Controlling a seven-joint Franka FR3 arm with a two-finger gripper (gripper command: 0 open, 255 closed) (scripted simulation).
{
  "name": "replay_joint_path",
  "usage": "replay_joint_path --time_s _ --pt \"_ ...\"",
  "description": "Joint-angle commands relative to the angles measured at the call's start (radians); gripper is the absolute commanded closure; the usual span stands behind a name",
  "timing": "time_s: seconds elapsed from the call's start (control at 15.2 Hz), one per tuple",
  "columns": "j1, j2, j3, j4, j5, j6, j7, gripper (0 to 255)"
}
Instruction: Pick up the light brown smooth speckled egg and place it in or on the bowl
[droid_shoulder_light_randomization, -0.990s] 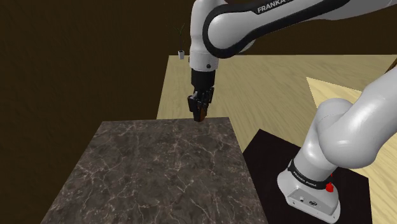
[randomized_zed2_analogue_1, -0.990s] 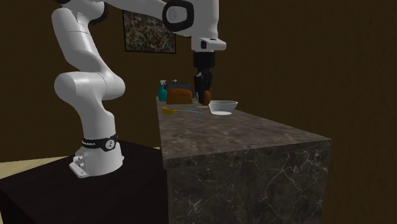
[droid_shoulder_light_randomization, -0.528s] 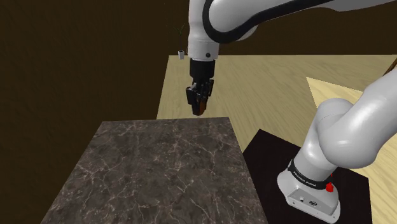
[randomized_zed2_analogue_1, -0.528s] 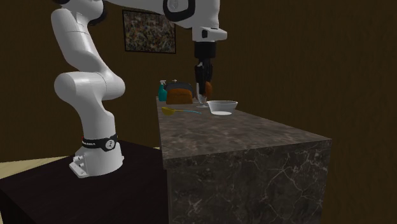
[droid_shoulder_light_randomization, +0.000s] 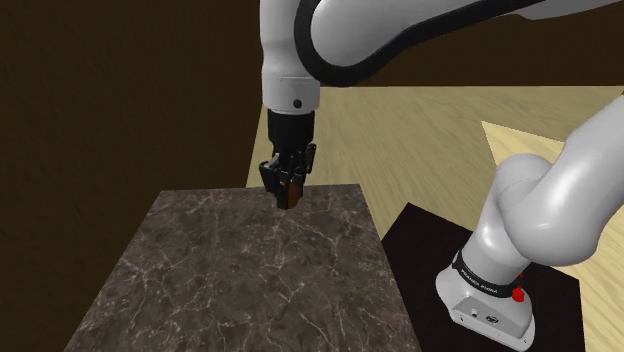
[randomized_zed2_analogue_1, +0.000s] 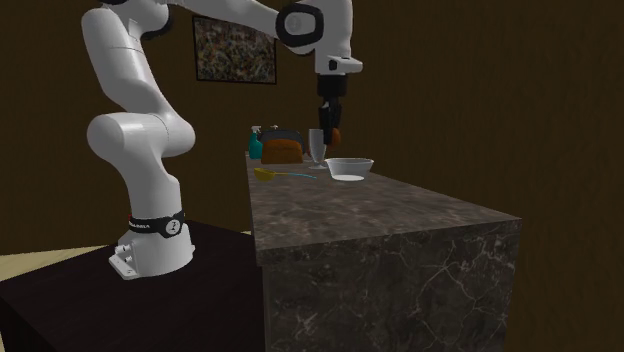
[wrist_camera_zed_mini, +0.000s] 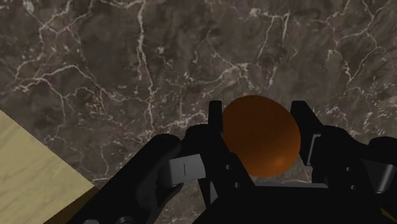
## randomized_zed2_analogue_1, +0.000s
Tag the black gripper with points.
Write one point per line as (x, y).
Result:
(332, 85)

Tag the orange round fruit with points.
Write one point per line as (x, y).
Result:
(336, 138)

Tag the framed speckled wall picture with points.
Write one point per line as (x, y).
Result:
(235, 50)

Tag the dark robot stand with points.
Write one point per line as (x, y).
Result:
(122, 312)

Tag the teal spray bottle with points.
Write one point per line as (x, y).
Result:
(255, 146)

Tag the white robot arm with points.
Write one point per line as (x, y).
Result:
(141, 141)

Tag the white bowl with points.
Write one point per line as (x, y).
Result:
(349, 167)

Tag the clear stemmed glass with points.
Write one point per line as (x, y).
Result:
(316, 146)

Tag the brown bread loaf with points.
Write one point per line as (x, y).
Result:
(282, 151)

